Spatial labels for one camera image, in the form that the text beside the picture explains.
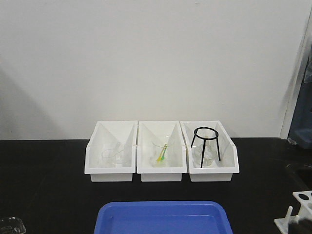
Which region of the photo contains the clear glass beaker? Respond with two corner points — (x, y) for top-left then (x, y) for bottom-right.
(0, 217), (26, 234)

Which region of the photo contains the white right storage bin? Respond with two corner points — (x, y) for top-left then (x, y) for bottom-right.
(180, 120), (239, 182)

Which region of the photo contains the clear glassware in left bin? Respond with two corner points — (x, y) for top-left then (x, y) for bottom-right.
(100, 142), (124, 168)

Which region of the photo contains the white middle storage bin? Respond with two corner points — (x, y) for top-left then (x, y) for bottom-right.
(136, 121), (187, 182)

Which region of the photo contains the white left storage bin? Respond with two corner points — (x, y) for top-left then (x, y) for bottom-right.
(84, 120), (138, 182)

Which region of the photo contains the white storage bin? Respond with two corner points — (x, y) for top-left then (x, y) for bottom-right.
(84, 120), (138, 182)
(136, 121), (187, 182)
(180, 120), (239, 182)

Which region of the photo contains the clear beaker in middle bin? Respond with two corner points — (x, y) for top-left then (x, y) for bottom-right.
(150, 137), (176, 168)

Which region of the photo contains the yellow plastic spatula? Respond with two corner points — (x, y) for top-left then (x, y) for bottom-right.
(156, 143), (168, 162)

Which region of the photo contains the white test tube rack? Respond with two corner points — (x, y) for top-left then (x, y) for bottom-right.
(274, 190), (312, 234)

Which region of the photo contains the blue plastic tray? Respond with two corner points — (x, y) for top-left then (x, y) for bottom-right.
(94, 201), (233, 234)

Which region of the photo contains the green plastic spatula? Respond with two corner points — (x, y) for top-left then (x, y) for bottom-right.
(159, 144), (168, 161)

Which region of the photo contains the clear round glass flask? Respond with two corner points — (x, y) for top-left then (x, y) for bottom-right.
(192, 137), (217, 168)

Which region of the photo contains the black metal tripod stand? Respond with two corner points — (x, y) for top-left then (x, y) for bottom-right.
(191, 127), (221, 161)

